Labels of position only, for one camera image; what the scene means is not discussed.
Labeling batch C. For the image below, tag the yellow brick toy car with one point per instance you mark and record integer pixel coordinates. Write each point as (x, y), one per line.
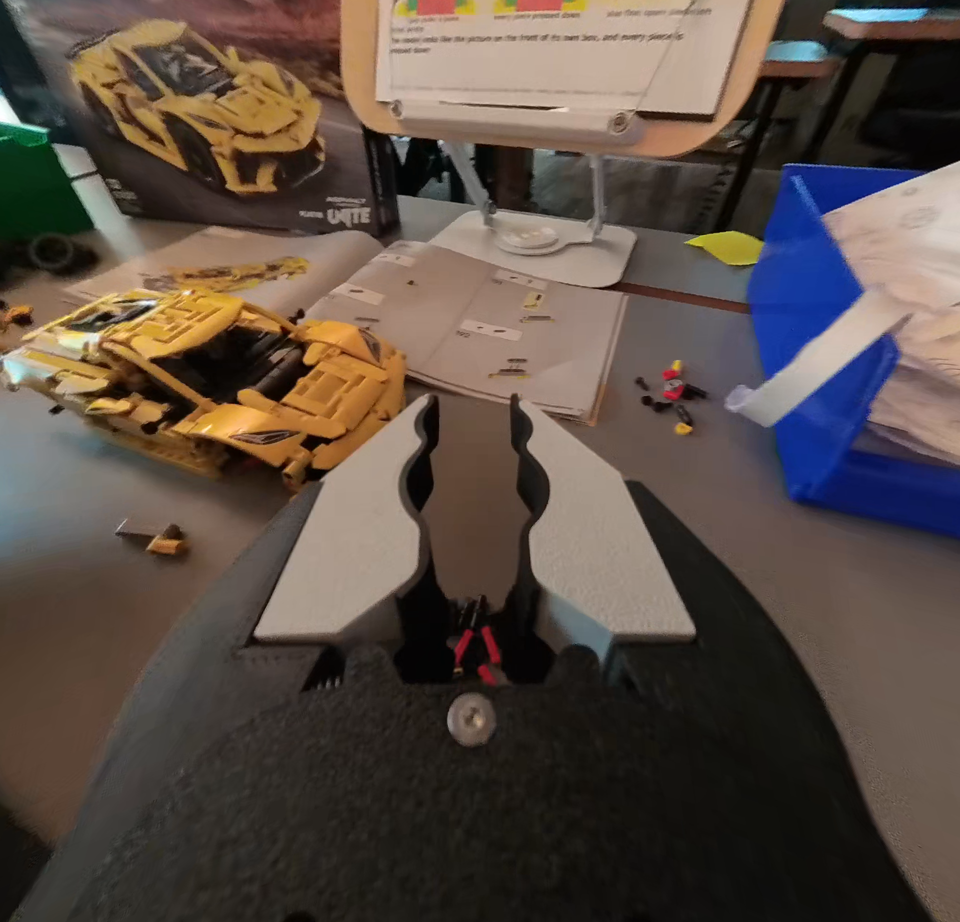
(195, 367)

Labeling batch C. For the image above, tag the wooden board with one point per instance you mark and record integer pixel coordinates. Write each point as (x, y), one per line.
(360, 74)

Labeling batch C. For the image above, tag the toy car set box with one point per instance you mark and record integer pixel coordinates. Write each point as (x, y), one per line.
(225, 172)

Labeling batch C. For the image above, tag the pile of red black pins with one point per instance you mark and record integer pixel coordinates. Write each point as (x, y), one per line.
(472, 637)

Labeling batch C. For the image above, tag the building instruction booklet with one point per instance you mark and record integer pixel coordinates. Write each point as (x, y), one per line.
(465, 314)

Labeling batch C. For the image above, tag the blue plastic bin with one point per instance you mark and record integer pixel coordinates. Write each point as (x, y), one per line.
(810, 337)

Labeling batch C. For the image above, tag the instruction sheet with coloured blocks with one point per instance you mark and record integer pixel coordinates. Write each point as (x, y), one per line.
(555, 59)

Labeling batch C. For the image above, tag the cluster of mixed small pins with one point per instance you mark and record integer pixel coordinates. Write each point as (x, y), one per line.
(675, 389)

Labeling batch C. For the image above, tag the pile of yellow black pieces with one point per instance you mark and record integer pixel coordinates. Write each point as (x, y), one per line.
(15, 314)

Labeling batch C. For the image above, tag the black toy tire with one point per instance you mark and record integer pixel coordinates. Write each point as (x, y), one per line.
(64, 253)

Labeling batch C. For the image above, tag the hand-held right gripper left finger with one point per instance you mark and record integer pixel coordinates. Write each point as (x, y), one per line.
(345, 554)

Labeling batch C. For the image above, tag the white paper strip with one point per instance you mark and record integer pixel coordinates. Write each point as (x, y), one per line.
(832, 352)

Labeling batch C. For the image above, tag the printed paper bag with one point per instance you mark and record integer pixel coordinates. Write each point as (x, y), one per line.
(915, 277)

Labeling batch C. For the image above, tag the background table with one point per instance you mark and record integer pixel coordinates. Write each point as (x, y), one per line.
(885, 22)

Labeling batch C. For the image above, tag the yellow connector with blue pin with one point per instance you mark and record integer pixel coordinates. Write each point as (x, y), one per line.
(169, 543)

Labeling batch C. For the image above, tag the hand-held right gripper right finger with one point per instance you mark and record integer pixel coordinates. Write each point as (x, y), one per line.
(607, 554)

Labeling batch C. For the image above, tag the green plastic bin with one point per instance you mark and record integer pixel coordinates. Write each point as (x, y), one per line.
(37, 187)

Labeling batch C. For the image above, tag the yellow paper scrap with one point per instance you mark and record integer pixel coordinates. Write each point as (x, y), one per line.
(727, 247)

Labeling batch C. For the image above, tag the grey desk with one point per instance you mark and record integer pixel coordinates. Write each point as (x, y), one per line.
(787, 562)

